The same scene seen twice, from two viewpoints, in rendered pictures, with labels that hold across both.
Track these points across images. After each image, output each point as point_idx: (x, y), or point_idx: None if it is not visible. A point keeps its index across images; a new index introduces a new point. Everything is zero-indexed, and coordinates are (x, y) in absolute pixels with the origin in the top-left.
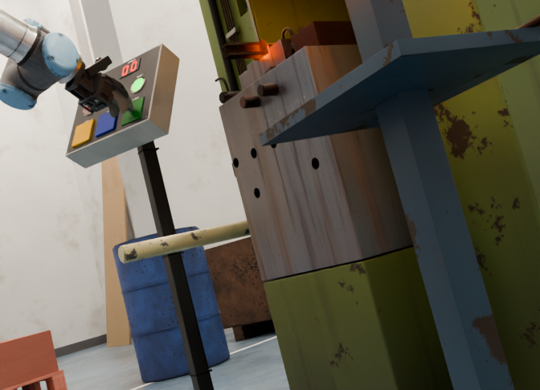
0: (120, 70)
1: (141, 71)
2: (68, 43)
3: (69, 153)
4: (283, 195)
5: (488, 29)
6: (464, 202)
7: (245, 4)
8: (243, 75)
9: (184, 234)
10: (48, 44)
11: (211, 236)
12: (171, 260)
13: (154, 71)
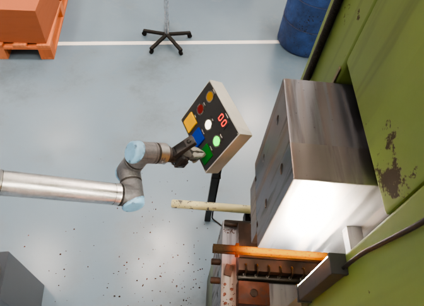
0: (220, 110)
1: (223, 133)
2: (137, 204)
3: (182, 122)
4: None
5: None
6: None
7: None
8: (238, 228)
9: (204, 207)
10: (124, 208)
11: (217, 211)
12: (212, 179)
13: (224, 147)
